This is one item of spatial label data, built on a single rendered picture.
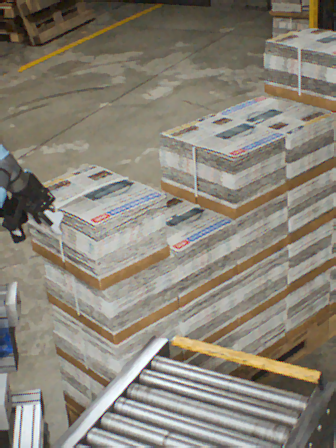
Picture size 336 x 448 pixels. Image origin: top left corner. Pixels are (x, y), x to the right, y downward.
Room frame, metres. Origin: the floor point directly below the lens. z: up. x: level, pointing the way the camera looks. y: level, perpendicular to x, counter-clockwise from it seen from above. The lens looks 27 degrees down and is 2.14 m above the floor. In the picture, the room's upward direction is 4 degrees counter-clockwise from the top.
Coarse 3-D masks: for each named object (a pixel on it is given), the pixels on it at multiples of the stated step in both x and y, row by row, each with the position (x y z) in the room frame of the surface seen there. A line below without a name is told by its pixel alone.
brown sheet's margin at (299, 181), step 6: (330, 162) 2.85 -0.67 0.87; (318, 168) 2.80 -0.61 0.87; (324, 168) 2.82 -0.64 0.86; (330, 168) 2.85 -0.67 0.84; (306, 174) 2.74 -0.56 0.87; (312, 174) 2.77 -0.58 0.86; (318, 174) 2.80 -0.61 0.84; (288, 180) 2.69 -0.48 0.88; (294, 180) 2.70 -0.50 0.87; (300, 180) 2.72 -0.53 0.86; (306, 180) 2.75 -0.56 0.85; (288, 186) 2.68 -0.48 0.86; (294, 186) 2.70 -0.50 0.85
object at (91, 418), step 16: (144, 352) 1.80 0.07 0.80; (160, 352) 1.81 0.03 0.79; (128, 368) 1.74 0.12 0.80; (112, 384) 1.67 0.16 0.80; (128, 384) 1.67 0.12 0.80; (96, 400) 1.61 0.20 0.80; (112, 400) 1.60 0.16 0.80; (80, 416) 1.55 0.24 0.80; (96, 416) 1.55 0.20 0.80; (80, 432) 1.49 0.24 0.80
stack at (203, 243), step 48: (288, 192) 2.69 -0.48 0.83; (192, 240) 2.37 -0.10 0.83; (240, 240) 2.51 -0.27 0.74; (48, 288) 2.38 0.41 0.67; (144, 288) 2.21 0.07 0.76; (192, 288) 2.35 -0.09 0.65; (240, 288) 2.50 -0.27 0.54; (96, 336) 2.19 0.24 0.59; (144, 336) 2.19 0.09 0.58; (192, 336) 2.34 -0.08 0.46; (240, 336) 2.50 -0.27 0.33; (96, 384) 2.23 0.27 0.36
